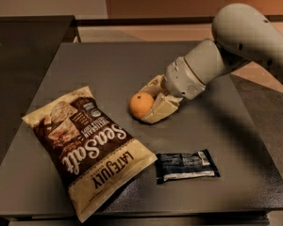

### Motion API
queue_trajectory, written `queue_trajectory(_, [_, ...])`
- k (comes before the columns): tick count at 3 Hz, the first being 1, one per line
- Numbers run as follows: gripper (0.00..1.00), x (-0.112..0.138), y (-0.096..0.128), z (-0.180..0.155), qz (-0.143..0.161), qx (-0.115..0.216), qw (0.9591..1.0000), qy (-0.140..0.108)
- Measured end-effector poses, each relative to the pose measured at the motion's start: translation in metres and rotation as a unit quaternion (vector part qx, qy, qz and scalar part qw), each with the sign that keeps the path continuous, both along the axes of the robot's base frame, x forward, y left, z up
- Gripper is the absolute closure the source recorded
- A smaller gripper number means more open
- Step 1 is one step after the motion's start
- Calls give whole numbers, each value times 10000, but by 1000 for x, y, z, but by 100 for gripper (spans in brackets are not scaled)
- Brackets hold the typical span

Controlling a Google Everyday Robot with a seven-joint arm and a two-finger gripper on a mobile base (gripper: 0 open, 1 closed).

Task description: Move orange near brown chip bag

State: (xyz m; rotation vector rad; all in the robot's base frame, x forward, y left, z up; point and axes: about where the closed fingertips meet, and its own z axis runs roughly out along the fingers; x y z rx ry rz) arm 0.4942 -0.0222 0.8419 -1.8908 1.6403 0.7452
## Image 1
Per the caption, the dark side table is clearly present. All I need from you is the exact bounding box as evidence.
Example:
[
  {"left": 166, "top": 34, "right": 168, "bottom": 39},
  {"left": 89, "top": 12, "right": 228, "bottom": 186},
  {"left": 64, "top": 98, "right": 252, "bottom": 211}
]
[{"left": 0, "top": 15, "right": 79, "bottom": 165}]

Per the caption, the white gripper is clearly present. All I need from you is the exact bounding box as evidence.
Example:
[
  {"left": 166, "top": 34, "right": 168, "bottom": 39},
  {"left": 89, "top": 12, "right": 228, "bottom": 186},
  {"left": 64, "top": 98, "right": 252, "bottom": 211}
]
[{"left": 139, "top": 56, "right": 208, "bottom": 125}]

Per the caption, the orange fruit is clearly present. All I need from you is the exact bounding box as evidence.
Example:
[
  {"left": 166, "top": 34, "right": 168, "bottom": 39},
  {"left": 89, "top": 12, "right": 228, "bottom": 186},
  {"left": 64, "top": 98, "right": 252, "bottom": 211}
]
[{"left": 129, "top": 91, "right": 154, "bottom": 119}]

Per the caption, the black snack bar wrapper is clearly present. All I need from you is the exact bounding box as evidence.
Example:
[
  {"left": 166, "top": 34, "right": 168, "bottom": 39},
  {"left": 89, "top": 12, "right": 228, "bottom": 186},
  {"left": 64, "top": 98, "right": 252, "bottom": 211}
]
[{"left": 155, "top": 150, "right": 220, "bottom": 185}]

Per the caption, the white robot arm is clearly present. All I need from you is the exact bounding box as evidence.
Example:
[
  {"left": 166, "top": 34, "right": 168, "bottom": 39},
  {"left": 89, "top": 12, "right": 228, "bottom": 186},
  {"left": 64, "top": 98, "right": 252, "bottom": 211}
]
[{"left": 141, "top": 4, "right": 283, "bottom": 124}]

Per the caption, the brown Late July chip bag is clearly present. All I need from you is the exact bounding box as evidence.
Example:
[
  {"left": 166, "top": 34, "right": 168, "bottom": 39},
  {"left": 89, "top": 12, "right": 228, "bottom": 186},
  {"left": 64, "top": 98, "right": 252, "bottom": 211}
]
[{"left": 23, "top": 87, "right": 157, "bottom": 222}]

